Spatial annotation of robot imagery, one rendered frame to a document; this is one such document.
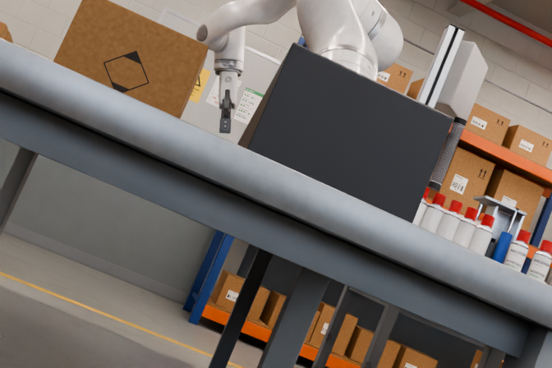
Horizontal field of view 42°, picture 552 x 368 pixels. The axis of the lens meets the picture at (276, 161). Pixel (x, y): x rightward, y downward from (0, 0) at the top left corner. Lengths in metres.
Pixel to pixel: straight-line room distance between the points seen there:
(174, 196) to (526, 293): 0.36
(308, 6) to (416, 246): 0.75
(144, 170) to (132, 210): 5.60
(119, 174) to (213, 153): 0.10
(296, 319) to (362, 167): 0.49
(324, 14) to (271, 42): 5.22
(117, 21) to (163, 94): 0.19
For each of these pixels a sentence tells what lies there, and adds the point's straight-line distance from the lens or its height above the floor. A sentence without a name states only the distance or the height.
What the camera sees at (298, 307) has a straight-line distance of 1.46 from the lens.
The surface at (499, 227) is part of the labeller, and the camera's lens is 2.38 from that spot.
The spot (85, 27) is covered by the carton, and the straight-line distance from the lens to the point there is 1.71.
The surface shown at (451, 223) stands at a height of 1.02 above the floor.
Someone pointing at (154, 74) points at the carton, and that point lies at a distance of 1.68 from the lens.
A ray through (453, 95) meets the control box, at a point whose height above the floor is 1.32.
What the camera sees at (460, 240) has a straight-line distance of 2.15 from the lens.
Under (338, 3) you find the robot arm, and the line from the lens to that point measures 1.35.
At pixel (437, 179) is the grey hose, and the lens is 2.04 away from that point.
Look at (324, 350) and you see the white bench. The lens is 3.90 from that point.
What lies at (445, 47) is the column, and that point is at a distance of 2.05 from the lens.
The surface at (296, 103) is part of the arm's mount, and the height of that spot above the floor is 0.96.
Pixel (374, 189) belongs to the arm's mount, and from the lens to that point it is 1.06.
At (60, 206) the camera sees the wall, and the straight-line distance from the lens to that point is 6.34.
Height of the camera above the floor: 0.76
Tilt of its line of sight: 6 degrees up
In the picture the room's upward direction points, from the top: 23 degrees clockwise
